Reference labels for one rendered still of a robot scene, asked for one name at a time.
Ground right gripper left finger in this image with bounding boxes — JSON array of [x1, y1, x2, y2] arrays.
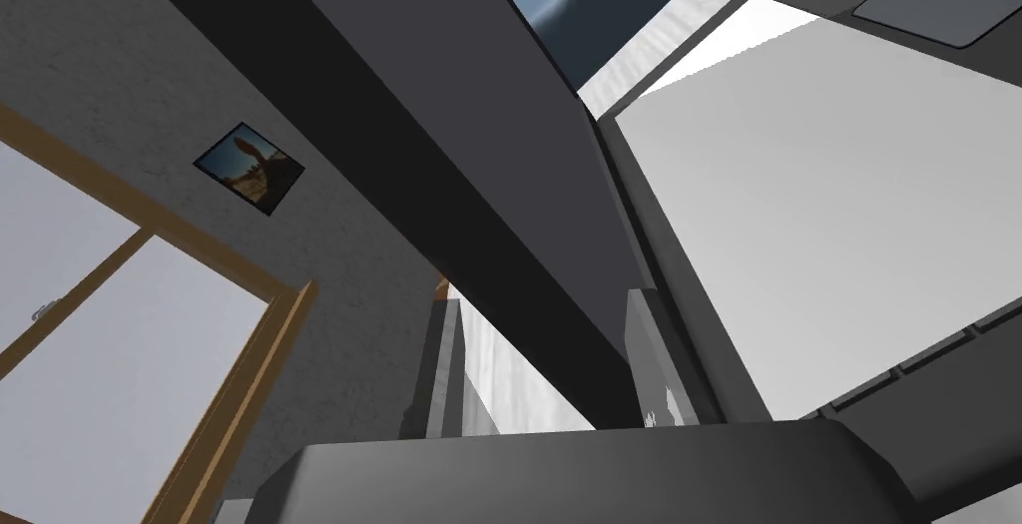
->
[[398, 295, 501, 440]]

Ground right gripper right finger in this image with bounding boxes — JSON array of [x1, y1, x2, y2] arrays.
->
[[624, 287, 706, 430]]

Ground dark grey appliance door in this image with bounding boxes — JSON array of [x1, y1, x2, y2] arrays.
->
[[594, 0, 1022, 429]]

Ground dark grey appliance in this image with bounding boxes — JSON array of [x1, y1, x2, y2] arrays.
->
[[576, 0, 1022, 522]]

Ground wooden framed window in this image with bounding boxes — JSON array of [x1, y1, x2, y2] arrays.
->
[[0, 100, 320, 524]]

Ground framed picture on wall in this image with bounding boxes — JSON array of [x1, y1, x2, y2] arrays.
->
[[193, 120, 306, 218]]

